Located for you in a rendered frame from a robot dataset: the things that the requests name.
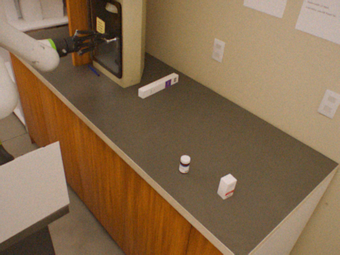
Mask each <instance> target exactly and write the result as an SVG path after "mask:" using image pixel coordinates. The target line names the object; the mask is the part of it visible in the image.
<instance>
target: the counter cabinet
mask: <svg viewBox="0 0 340 255"><path fill-rule="evenodd" d="M10 56H11V60H12V66H13V71H14V75H15V79H16V83H17V86H18V90H19V94H20V98H21V102H22V109H23V113H24V117H25V121H26V124H27V128H28V132H29V136H30V141H31V143H32V144H33V143H35V142H36V143H37V144H38V146H39V147H43V146H47V145H49V144H51V143H54V142H57V141H59V146H60V149H61V155H62V161H63V167H64V173H65V179H66V180H67V182H68V184H69V185H70V186H71V187H72V188H73V190H74V191H75V192H76V193H77V194H78V196H79V197H80V198H81V199H82V201H83V202H84V203H85V204H86V205H87V207H88V208H89V209H90V210H91V212H92V213H93V214H94V215H95V216H96V218H97V219H98V220H99V221H100V223H101V224H102V225H103V227H104V228H105V229H106V230H107V231H108V232H109V234H110V235H111V236H112V237H113V238H114V240H115V241H116V242H117V243H118V245H119V246H120V247H121V249H122V250H123V251H124V253H125V254H126V255H223V254H222V253H221V252H220V251H219V250H218V249H217V248H216V247H215V246H214V245H213V244H212V243H211V242H210V241H209V240H208V239H207V238H206V237H204V236H203V235H202V234H201V233H200V232H199V231H198V230H197V229H196V228H195V227H194V226H193V225H192V224H191V223H190V222H189V221H188V220H187V219H186V218H185V217H183V216H182V215H181V214H180V213H179V212H178V211H177V210H176V209H175V208H173V207H172V206H171V205H170V204H169V203H168V202H167V201H166V200H165V199H164V198H163V197H162V196H161V195H160V194H159V193H158V192H157V191H156V190H155V189H154V188H152V187H151V186H150V184H149V183H148V182H147V181H146V180H145V179H144V178H142V177H141V176H140V175H139V174H138V173H137V172H136V171H135V170H134V169H133V168H132V167H131V166H130V165H129V164H128V163H127V162H126V161H125V160H124V159H123V158H121V157H120V156H119V155H118V154H117V153H116V152H115V151H114V150H113V149H112V148H111V147H110V146H108V145H107V144H106V143H105V142H104V141H103V140H102V139H101V138H100V137H99V136H98V135H96V134H95V133H94V131H93V130H92V129H91V128H89V127H88V126H87V125H86V123H85V122H84V121H83V120H82V119H81V118H79V117H78V116H77V115H76V114H75V113H74V112H73V111H72V110H71V109H70V108H68V107H67V106H66V105H65V104H64V103H63V102H62V100H61V99H60V98H58V97H57V96H56V95H55V94H54V93H53V92H52V91H51V90H50V89H49V88H47V87H46V86H45V85H44V84H43V82H42V81H41V80H40V79H39V78H38V77H36V76H35V75H34V74H33V73H32V72H31V71H30V70H29V69H28V68H27V67H26V66H25V65H24V64H23V63H22V62H21V61H20V60H19V59H18V58H16V57H15V56H14V55H13V53H11V52H10ZM335 173H336V172H335ZM335 173H334V174H335ZM334 174H333V175H332V176H331V177H330V178H329V179H328V180H327V181H326V182H325V183H324V184H323V185H322V186H321V187H320V188H319V189H318V190H317V191H316V192H315V193H314V194H313V195H312V196H311V197H310V198H309V199H308V200H307V201H306V202H305V203H304V204H303V206H302V207H300V208H299V209H298V210H297V211H296V212H295V213H294V214H293V215H292V216H291V217H290V218H289V219H288V220H287V221H286V222H285V223H284V224H283V225H282V226H281V227H280V228H279V229H278V230H277V231H276V232H275V233H274V234H273V235H272V236H271V238H270V239H269V240H268V241H267V242H266V243H265V244H264V245H262V246H261V247H260V248H259V249H258V250H257V251H256V252H255V253H254V254H253V255H289V253H290V251H291V250H292V248H293V246H294V245H295V243H296V241H297V239H298V238H299V236H300V234H301V232H302V231H303V229H304V227H305V226H306V224H307V222H308V220H309V219H310V217H311V215H312V213H313V212H314V210H315V208H316V206H317V204H318V203H319V201H320V199H321V198H322V196H323V195H324V192H325V190H326V189H327V186H328V184H329V183H330V181H331V180H332V178H333V176H334Z"/></svg>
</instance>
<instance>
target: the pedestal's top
mask: <svg viewBox="0 0 340 255"><path fill-rule="evenodd" d="M68 213H70V211H69V206H68V205H66V206H64V207H62V208H61V209H59V210H57V211H54V212H53V213H51V214H50V215H48V216H46V217H45V218H43V219H41V220H39V221H37V222H36V223H35V224H33V225H31V226H29V227H27V228H25V229H23V230H22V231H20V232H19V233H17V234H15V235H13V236H12V237H10V238H9V239H7V240H5V241H4V242H1V243H0V252H2V251H3V250H5V249H6V248H8V247H10V246H12V245H13V244H16V243H18V242H20V241H21V240H23V239H24V238H26V237H27V236H29V235H31V234H33V233H34V232H36V231H38V230H40V229H42V228H43V227H45V226H47V225H49V224H50V223H52V222H54V221H56V220H57V219H59V218H60V217H62V216H64V215H67V214H68Z"/></svg>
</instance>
